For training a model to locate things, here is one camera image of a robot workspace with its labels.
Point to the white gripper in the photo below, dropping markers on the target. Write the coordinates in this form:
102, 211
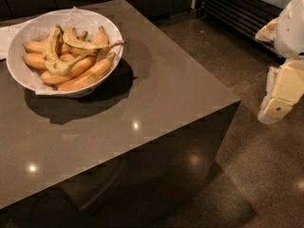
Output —
291, 28

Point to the dark spotted top banana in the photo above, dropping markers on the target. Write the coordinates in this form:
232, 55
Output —
75, 45

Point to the back right yellow banana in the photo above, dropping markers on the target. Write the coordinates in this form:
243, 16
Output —
101, 37

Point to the front long yellow banana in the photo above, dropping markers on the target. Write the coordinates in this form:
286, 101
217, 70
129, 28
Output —
91, 76

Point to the curved spotted yellow banana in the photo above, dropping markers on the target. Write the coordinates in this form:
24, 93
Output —
50, 54

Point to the left lower yellow banana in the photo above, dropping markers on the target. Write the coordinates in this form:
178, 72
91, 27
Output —
34, 60

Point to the left upper yellow banana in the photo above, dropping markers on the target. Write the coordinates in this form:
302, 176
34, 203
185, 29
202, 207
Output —
33, 47

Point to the white napkin on table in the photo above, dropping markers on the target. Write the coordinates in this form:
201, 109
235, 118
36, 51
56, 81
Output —
6, 35

